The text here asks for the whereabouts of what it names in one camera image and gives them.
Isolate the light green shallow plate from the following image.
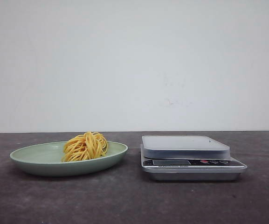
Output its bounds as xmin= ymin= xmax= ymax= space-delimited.
xmin=10 ymin=141 xmax=128 ymax=177

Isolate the silver digital kitchen scale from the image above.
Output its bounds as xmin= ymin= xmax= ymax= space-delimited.
xmin=140 ymin=135 xmax=247 ymax=181

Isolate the yellow vermicelli noodle bundle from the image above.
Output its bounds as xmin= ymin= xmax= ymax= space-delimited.
xmin=61 ymin=132 xmax=108 ymax=162

